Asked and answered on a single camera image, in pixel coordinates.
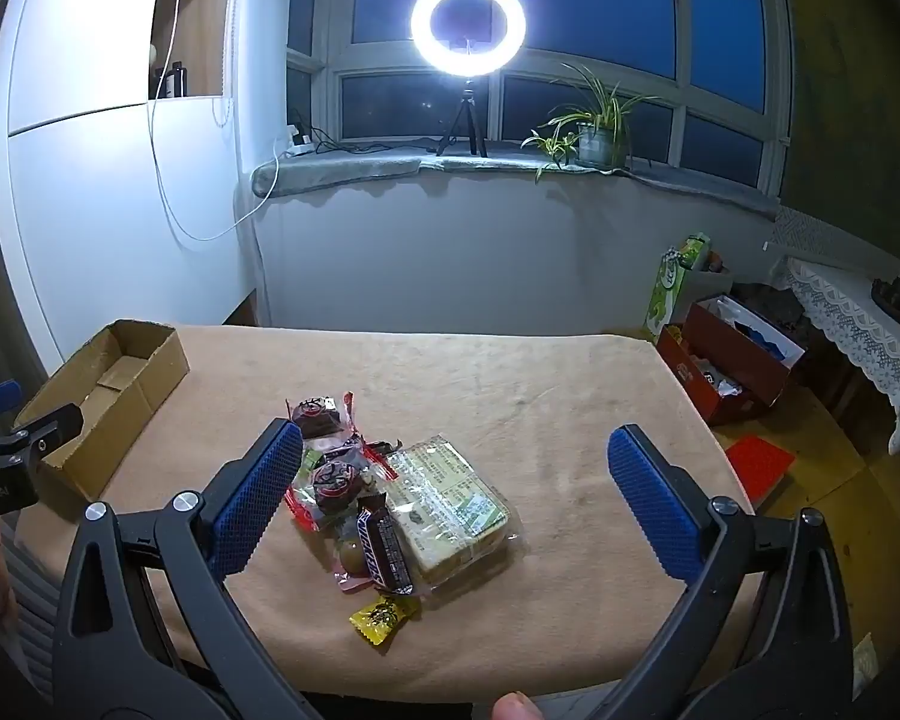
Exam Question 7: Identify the grey window sill cloth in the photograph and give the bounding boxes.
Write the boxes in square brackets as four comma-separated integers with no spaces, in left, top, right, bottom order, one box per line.
[251,146,785,222]

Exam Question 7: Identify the brown cake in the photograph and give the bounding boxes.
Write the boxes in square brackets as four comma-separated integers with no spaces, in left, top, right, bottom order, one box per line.
[289,450,392,535]
[283,392,357,440]

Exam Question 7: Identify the white cabinet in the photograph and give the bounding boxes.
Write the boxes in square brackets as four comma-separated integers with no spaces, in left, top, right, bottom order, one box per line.
[0,0,267,372]

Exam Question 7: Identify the potted spider plant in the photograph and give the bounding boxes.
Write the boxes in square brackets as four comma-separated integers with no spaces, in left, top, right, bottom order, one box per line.
[521,64,661,181]

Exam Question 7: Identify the black tripod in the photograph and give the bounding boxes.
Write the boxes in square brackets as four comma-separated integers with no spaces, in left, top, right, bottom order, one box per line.
[436,79,490,158]

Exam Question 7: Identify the red cardboard box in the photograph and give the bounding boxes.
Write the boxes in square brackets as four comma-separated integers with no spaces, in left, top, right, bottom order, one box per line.
[658,296,807,427]

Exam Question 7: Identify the red mat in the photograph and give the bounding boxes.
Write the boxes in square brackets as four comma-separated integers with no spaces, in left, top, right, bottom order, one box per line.
[724,435,796,503]

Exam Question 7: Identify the green paper bag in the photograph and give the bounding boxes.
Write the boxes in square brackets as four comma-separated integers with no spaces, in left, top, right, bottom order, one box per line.
[645,234,732,338]

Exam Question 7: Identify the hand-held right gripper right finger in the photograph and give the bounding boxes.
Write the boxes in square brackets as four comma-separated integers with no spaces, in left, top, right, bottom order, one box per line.
[607,424,856,720]

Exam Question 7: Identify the white ring light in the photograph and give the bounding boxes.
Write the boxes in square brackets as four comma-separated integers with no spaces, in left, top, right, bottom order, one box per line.
[411,0,527,78]

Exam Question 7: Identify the thin black cables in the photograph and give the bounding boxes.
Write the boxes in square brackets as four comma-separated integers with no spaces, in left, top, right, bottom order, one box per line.
[300,124,445,160]

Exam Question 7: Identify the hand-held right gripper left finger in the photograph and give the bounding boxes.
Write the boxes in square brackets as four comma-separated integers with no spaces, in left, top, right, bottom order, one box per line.
[52,420,323,720]

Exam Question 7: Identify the round jelly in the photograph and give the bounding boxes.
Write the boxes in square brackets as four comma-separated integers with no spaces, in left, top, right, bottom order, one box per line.
[332,531,380,595]

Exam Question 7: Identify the clear pack of biscuits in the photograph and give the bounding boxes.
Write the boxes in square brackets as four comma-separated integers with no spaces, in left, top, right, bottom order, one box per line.
[381,433,512,601]

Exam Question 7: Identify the white lace cloth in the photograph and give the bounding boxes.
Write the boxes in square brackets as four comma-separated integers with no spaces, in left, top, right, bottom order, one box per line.
[784,256,900,455]

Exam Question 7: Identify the green candy packet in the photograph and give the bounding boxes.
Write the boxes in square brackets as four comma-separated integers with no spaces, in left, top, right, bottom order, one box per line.
[300,446,347,475]

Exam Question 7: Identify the dark chocolate bar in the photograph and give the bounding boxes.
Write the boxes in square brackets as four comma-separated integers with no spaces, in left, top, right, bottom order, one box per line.
[355,495,415,592]

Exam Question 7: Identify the white cable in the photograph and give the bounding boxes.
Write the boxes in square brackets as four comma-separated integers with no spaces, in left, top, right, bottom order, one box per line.
[148,0,280,242]

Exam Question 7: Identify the person's right hand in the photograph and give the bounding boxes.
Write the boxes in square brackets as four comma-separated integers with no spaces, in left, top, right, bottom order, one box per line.
[493,692,545,720]

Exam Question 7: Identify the large window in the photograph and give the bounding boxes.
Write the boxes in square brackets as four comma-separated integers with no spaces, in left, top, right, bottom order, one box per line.
[285,0,788,200]

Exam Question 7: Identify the yellow candy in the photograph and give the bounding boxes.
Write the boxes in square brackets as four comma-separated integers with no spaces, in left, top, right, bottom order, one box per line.
[349,594,421,646]

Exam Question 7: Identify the dark ornament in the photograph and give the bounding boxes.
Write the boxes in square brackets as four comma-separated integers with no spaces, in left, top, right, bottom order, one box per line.
[870,275,900,331]

